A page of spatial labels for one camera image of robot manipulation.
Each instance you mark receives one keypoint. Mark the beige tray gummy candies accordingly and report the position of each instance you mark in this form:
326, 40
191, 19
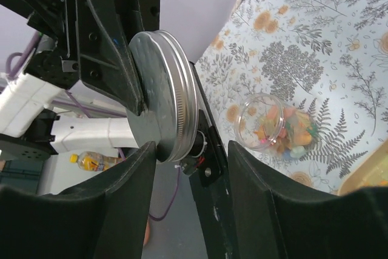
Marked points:
371, 173

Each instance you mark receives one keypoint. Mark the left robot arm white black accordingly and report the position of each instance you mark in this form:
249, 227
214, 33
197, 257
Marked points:
29, 129

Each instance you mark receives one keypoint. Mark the yellow drink bottle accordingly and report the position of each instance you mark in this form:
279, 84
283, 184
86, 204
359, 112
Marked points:
94, 162

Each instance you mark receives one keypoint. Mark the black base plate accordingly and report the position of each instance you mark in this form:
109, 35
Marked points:
210, 187

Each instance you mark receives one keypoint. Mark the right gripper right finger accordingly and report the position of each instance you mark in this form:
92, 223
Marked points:
277, 217

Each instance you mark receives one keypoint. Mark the silver jar lid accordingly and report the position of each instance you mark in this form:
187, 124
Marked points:
170, 117

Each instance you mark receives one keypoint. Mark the clear glass jar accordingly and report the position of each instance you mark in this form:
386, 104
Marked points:
268, 125

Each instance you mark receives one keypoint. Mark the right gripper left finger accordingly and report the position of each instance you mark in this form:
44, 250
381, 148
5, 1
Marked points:
102, 217

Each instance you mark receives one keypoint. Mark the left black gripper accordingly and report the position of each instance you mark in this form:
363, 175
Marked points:
91, 43

